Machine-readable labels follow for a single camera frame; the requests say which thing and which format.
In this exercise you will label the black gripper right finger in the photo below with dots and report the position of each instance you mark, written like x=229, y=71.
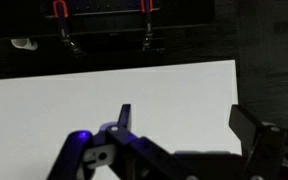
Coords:
x=267, y=150

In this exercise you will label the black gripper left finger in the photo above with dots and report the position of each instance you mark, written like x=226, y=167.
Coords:
x=124, y=140

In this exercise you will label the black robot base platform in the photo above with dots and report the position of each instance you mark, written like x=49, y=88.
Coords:
x=110, y=40

